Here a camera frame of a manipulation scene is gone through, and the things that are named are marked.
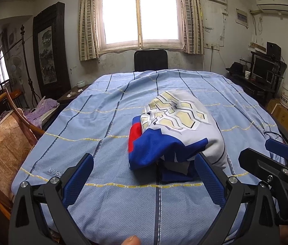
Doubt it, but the blue hooded zip jacket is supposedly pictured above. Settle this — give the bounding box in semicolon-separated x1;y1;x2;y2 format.
128;90;228;183

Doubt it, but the dark desk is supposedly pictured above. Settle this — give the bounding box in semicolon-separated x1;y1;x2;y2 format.
227;71;281;108

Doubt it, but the black chair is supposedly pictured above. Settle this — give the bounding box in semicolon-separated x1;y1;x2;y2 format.
134;50;168;72

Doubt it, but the beige checked curtain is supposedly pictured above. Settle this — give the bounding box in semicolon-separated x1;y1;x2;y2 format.
78;0;100;62
178;0;205;55

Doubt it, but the wooden armchair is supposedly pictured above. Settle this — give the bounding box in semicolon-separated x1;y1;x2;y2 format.
0;92;46;220

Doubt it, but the light blue striped bed sheet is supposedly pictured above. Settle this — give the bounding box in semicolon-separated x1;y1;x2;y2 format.
11;69;288;245

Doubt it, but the person's right hand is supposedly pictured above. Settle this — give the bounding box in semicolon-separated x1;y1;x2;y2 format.
278;226;288;245

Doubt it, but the dark wooden nightstand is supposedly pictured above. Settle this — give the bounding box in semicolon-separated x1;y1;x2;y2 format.
57;83;92;105

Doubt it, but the cardboard box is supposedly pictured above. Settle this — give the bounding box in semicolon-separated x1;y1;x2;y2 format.
267;99;288;137

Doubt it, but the dark framed landscape painting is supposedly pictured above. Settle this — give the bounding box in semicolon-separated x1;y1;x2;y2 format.
33;2;71;100

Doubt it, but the black speaker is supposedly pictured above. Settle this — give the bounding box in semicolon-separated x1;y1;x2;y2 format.
266;41;282;59

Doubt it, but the black hat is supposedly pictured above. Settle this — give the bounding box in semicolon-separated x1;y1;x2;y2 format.
226;62;244;73

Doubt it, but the bright double window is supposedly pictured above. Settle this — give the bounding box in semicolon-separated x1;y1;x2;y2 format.
95;0;185;51

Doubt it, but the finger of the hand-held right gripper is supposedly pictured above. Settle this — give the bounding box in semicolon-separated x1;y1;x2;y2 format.
238;148;288;184
265;138;288;160

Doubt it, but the thin black cable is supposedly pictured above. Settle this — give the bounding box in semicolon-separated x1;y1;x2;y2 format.
263;131;284;143

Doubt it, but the side room window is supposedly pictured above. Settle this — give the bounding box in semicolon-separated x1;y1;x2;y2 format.
0;48;10;90

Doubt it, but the black monitor rack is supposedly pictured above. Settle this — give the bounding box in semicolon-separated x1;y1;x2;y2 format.
250;50;287;92

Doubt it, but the computer monitor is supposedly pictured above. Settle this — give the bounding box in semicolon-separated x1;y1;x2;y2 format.
252;55;278;82

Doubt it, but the white electrical panel box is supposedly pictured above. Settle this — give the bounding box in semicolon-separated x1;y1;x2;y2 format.
235;8;249;27

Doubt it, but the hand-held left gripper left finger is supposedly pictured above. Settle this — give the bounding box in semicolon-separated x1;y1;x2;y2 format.
8;153;94;245

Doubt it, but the purple cloth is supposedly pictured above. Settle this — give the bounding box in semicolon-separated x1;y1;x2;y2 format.
22;98;60;128

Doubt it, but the person's left hand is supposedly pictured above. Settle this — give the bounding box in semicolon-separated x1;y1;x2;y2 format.
122;235;142;245

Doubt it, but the dark wooden coat stand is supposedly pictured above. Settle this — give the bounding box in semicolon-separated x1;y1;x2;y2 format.
20;25;41;108

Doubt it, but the long flat wooden box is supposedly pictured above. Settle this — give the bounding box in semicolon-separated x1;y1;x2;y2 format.
249;41;267;53

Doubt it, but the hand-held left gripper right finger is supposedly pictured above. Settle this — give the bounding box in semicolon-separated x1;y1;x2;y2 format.
194;153;281;245

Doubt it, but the white standing fan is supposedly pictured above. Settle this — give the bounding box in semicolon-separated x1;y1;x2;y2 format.
7;55;25;85

